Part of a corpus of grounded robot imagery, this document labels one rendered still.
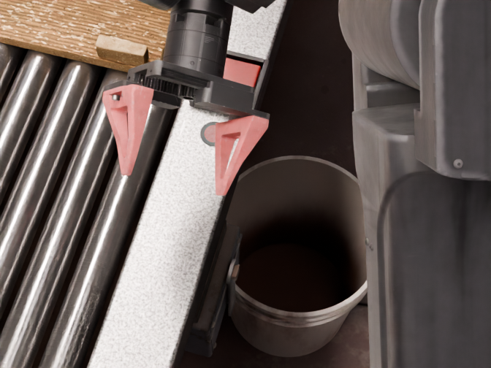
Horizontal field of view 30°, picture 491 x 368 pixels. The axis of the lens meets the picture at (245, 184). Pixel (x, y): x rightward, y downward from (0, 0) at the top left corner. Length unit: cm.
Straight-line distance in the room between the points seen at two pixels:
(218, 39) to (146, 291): 29
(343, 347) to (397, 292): 158
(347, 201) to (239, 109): 90
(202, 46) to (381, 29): 53
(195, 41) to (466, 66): 56
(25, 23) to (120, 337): 40
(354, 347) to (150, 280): 99
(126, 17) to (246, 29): 14
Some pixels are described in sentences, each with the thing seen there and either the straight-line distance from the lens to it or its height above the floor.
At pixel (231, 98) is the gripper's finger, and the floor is 113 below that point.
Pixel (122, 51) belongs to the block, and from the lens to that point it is 106.
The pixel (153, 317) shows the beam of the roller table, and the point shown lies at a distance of 97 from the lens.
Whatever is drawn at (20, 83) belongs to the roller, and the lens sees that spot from 110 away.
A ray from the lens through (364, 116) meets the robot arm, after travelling 35.
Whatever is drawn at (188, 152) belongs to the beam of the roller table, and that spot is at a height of 91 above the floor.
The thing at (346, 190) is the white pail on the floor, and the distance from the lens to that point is 168.
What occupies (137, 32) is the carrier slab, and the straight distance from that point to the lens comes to 110.
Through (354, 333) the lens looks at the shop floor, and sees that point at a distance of 193.
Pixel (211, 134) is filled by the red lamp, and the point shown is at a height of 92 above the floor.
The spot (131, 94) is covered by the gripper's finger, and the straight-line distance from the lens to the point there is 78.
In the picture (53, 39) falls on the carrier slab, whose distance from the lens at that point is 111.
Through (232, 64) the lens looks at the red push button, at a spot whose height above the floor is 93.
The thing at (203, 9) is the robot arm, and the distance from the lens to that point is 83.
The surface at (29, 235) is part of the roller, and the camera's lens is 103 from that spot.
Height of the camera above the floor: 184
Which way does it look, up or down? 65 degrees down
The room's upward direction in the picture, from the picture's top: 1 degrees clockwise
